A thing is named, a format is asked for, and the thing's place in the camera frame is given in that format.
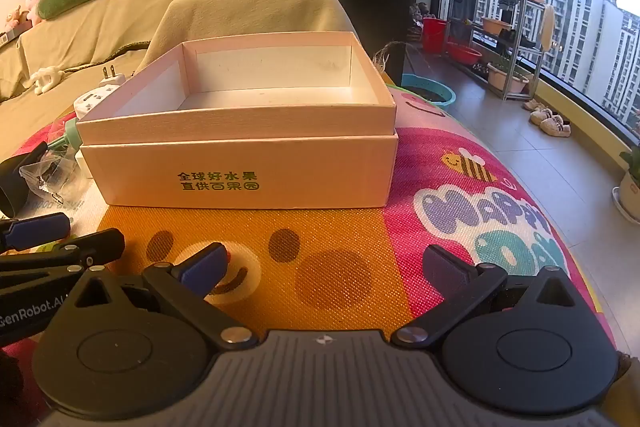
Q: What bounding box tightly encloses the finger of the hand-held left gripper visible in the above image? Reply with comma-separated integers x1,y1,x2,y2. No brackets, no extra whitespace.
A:
0,213,71,253
0,228,126,290

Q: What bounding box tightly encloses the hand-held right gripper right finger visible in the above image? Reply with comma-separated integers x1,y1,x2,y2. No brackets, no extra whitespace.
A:
391,244,581,350

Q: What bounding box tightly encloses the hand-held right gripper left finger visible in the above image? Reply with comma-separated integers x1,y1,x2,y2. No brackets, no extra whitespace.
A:
74,243,260,350

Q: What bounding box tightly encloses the clear plastic bag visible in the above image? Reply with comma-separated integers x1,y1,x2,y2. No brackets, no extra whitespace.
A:
22,152,96,223

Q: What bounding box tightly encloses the black rigid case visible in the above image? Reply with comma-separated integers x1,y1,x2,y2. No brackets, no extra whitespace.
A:
0,144,49,217

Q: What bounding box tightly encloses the teal plastic tool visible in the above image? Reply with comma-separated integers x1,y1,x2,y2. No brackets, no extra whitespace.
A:
47,117,83,155

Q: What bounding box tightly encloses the pink cardboard box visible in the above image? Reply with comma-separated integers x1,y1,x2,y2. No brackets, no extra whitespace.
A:
76,32,399,209

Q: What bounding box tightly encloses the white round container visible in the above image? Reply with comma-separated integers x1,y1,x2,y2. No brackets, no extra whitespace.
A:
73,88,121,120

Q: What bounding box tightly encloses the white plug adapter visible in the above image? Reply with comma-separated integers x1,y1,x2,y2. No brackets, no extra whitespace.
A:
98,63,132,90

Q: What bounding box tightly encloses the colourful printed play mat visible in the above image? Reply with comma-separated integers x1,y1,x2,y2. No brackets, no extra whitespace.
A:
0,82,626,388

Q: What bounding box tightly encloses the white plush toy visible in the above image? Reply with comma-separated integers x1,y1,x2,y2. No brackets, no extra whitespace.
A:
22,64,68,95

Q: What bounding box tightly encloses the teal basin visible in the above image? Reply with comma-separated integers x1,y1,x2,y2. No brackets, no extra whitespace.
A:
400,73,457,108

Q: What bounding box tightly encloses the flat printed package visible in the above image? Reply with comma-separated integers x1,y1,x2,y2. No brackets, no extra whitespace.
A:
0,24,31,50

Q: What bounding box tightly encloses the pink planter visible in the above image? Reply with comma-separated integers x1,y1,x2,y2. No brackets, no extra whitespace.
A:
487,63,530,90

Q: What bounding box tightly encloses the potted plant in white pot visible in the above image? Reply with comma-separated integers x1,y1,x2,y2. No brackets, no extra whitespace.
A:
612,147,640,223

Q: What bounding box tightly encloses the red basin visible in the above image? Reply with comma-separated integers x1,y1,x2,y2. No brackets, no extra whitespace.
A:
445,41,483,66

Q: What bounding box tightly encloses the beige covered sofa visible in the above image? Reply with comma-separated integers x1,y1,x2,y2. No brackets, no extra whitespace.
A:
0,0,371,158

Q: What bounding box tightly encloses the dried straw bundle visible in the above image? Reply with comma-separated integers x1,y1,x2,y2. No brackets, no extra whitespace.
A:
372,42,406,72

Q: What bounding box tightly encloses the metal shelf rack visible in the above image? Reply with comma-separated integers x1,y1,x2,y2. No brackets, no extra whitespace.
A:
446,0,548,102

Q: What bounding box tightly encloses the red bucket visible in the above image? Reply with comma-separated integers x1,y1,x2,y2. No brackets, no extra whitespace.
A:
422,18,449,54

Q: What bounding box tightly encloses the pile of shoes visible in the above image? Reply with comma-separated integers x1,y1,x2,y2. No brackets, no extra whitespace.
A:
410,4,431,40

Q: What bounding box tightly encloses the pale hanging cloth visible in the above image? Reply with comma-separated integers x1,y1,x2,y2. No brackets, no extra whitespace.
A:
540,4,556,50

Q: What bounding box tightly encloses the row of apartment buildings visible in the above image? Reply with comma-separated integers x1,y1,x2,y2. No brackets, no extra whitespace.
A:
444,0,640,128

